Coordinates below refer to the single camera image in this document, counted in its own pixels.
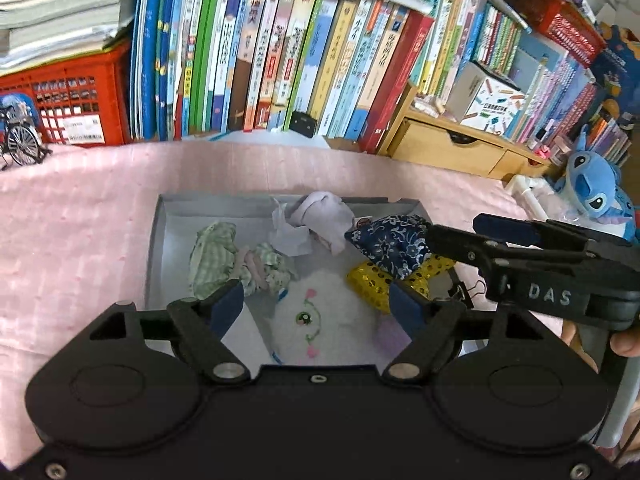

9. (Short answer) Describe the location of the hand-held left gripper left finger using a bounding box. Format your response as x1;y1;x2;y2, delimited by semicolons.
90;277;250;383

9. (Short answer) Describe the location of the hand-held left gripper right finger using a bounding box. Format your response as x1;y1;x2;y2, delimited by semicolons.
382;282;543;383

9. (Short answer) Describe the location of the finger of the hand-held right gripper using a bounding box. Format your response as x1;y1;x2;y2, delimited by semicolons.
425;224;508;269
472;212;635;260

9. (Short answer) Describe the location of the yellow sequin bow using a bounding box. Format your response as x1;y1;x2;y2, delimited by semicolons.
346;254;457;315

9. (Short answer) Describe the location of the green checked cloth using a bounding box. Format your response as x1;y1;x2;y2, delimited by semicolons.
189;221;300;301

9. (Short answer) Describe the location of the blue floral pouch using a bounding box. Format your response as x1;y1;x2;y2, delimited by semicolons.
344;214;435;279

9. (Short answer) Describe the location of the shallow grey box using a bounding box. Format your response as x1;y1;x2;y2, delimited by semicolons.
144;192;437;367

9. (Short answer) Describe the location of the white tissue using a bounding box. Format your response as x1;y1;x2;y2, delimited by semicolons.
269;199;313;259

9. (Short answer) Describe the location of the lavender cloth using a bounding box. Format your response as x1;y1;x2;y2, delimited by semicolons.
291;191;357;256

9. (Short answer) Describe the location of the person's right hand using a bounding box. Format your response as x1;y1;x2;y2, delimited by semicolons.
560;321;640;360

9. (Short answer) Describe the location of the white plastic pipe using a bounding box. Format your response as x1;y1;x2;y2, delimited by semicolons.
504;175;556;221

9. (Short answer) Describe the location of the small black clip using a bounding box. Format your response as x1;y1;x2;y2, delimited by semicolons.
447;280;488;307

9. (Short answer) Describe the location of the white round fluffy pad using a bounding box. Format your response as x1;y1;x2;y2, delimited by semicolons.
267;269;396;367

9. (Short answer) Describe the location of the blue alien plush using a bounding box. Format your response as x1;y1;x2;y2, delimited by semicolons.
552;125;640;241

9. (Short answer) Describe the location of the wooden drawer organizer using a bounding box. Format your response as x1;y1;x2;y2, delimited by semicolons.
377;82;556;181

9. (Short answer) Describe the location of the white printed box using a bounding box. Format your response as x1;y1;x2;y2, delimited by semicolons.
445;61;526;136

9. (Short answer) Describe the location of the row of thin shelf books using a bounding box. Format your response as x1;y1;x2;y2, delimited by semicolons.
420;0;633;166

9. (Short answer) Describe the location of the pink blanket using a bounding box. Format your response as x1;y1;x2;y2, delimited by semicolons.
0;139;566;466

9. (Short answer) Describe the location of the blue printed box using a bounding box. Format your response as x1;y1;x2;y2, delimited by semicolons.
587;22;640;126

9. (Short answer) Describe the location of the small black box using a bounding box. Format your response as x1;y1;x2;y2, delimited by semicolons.
289;111;319;137

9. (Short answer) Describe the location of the red plastic basket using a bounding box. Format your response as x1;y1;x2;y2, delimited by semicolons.
510;0;608;68

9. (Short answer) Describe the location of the red plastic crate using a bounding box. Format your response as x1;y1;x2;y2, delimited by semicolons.
0;40;133;148

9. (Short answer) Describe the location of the row of tall upright books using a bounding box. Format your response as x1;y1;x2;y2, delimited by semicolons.
129;0;436;153

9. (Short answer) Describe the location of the black miniature bicycle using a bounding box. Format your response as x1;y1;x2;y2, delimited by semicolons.
0;105;53;171

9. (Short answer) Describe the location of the stack of flat paperback books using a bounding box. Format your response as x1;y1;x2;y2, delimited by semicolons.
0;0;138;68

